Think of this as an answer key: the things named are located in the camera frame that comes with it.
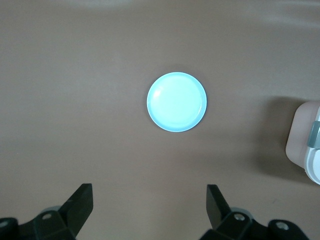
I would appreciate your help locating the light blue round plate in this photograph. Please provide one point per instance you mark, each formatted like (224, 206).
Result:
(176, 102)

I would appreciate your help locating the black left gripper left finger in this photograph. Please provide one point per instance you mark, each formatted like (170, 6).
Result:
(77, 210)

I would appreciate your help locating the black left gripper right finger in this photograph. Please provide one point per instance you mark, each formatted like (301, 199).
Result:
(217, 212)

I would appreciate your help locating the white lidded storage box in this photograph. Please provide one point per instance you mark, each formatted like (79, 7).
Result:
(300, 130)

